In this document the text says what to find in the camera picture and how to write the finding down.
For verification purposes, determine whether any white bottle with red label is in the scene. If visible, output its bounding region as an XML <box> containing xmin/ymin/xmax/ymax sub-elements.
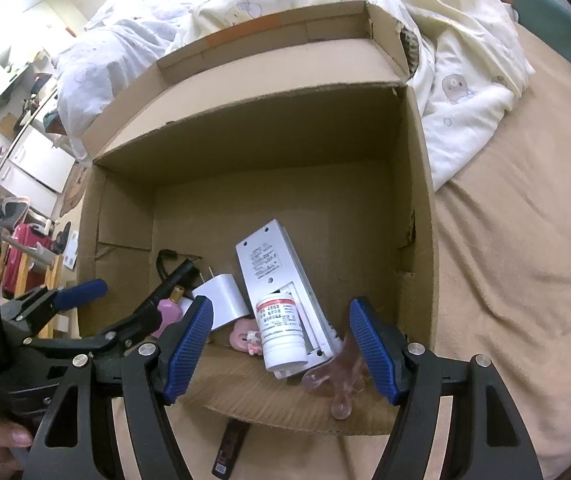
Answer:
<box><xmin>255</xmin><ymin>294</ymin><xmax>309</xmax><ymax>372</ymax></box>

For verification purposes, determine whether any brown floor mat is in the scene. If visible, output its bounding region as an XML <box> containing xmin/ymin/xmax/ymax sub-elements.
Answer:
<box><xmin>60</xmin><ymin>165</ymin><xmax>88</xmax><ymax>216</ymax></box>

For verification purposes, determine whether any white remote control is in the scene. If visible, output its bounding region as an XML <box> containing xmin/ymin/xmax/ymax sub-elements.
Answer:
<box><xmin>235</xmin><ymin>219</ymin><xmax>343</xmax><ymax>380</ymax></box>

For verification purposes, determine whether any pink round toy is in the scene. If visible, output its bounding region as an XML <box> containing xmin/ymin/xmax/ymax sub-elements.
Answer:
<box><xmin>229</xmin><ymin>317</ymin><xmax>264</xmax><ymax>357</ymax></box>

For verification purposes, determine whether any black lighter with red label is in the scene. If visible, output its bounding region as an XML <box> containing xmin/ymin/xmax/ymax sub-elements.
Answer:
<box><xmin>211</xmin><ymin>417</ymin><xmax>251</xmax><ymax>478</ymax></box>

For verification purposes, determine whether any white printed quilt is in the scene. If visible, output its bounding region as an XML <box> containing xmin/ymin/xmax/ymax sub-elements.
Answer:
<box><xmin>54</xmin><ymin>0</ymin><xmax>536</xmax><ymax>193</ymax></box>

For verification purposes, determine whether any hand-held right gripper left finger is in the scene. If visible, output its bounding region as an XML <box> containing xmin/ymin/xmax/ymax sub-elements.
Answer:
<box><xmin>22</xmin><ymin>295</ymin><xmax>215</xmax><ymax>480</ymax></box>

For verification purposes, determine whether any tan bed sheet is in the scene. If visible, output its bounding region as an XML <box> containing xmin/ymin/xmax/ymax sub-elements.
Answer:
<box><xmin>110</xmin><ymin>25</ymin><xmax>571</xmax><ymax>480</ymax></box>

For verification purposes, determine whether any pink perfume bottle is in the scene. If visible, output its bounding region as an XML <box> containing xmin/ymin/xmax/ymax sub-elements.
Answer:
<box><xmin>150</xmin><ymin>285</ymin><xmax>186</xmax><ymax>339</ymax></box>

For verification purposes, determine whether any white kitchen cabinet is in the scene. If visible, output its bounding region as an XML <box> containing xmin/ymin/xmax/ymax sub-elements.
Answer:
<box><xmin>0</xmin><ymin>125</ymin><xmax>76</xmax><ymax>206</ymax></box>

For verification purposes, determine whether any white charger plug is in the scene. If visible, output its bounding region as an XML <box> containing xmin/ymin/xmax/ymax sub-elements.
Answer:
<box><xmin>192</xmin><ymin>267</ymin><xmax>248</xmax><ymax>333</ymax></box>

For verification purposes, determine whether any clear pink plastic clip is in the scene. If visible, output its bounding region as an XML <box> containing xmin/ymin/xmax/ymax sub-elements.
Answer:
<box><xmin>301</xmin><ymin>332</ymin><xmax>369</xmax><ymax>421</ymax></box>

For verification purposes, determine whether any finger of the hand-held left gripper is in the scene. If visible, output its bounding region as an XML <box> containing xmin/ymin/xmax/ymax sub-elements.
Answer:
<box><xmin>40</xmin><ymin>279</ymin><xmax>108</xmax><ymax>313</ymax></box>
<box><xmin>30</xmin><ymin>302</ymin><xmax>163</xmax><ymax>356</ymax></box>

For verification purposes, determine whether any red bag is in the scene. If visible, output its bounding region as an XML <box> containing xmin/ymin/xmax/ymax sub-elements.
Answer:
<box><xmin>0</xmin><ymin>222</ymin><xmax>56</xmax><ymax>298</ymax></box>

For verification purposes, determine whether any black flashlight with lanyard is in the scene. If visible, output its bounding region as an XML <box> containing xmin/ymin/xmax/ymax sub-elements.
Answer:
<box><xmin>140</xmin><ymin>249</ymin><xmax>202</xmax><ymax>316</ymax></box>

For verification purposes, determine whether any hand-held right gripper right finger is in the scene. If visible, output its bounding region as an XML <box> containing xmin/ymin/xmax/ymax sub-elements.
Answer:
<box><xmin>348</xmin><ymin>296</ymin><xmax>541</xmax><ymax>480</ymax></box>

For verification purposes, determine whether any brown cardboard box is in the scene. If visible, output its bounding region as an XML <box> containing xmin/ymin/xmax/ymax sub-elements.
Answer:
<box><xmin>76</xmin><ymin>0</ymin><xmax>440</xmax><ymax>436</ymax></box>

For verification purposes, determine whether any green headboard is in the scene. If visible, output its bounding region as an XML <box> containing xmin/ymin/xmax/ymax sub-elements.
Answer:
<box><xmin>448</xmin><ymin>0</ymin><xmax>571</xmax><ymax>81</ymax></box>

